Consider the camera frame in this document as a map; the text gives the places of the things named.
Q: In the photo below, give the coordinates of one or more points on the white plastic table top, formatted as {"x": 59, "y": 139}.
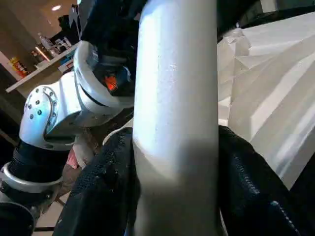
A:
{"x": 275, "y": 98}

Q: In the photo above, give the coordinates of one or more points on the white plastic table leg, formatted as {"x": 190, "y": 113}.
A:
{"x": 176, "y": 110}

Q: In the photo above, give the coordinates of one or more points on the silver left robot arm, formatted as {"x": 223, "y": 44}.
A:
{"x": 49, "y": 110}

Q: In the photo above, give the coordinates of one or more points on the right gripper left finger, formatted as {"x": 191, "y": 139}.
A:
{"x": 103, "y": 191}

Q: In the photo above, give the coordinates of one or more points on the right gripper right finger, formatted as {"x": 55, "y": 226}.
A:
{"x": 253, "y": 191}

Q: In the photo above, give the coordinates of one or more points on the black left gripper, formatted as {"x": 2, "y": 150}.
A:
{"x": 115, "y": 81}

